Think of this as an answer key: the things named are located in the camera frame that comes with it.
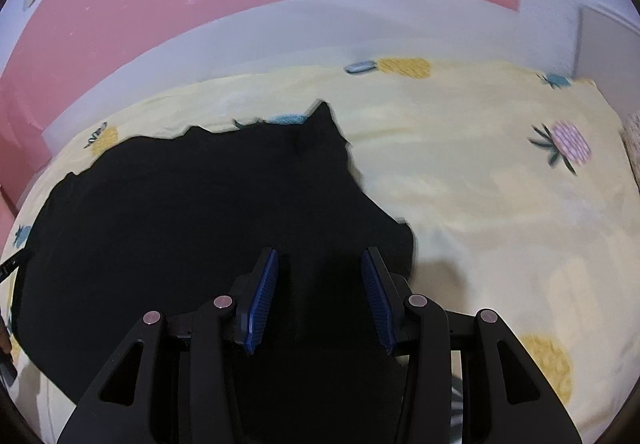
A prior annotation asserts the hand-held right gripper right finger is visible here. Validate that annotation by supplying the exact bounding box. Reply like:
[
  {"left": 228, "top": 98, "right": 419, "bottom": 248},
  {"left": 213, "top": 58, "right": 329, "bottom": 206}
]
[{"left": 360, "top": 247, "right": 583, "bottom": 444}]

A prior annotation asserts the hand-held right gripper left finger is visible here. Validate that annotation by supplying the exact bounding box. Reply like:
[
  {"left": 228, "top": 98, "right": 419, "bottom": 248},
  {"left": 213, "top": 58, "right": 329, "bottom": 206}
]
[{"left": 57, "top": 247, "right": 281, "bottom": 444}]

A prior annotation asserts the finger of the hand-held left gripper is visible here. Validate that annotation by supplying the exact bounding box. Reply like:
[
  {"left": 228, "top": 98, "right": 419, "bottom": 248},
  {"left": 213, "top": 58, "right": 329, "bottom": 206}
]
[{"left": 0, "top": 251, "right": 27, "bottom": 283}]

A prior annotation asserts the black jacket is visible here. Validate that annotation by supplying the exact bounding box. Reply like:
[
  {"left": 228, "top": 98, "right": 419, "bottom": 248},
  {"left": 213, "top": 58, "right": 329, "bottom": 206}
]
[{"left": 10, "top": 99, "right": 419, "bottom": 444}]

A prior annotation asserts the yellow pineapple print bed sheet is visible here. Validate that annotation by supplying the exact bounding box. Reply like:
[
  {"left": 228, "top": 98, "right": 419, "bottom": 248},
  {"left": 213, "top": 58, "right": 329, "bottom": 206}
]
[{"left": 0, "top": 57, "right": 640, "bottom": 444}]

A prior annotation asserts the white headboard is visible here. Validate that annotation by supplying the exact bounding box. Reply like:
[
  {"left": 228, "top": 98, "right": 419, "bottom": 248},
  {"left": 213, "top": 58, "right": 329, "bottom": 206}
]
[{"left": 579, "top": 7, "right": 640, "bottom": 92}]

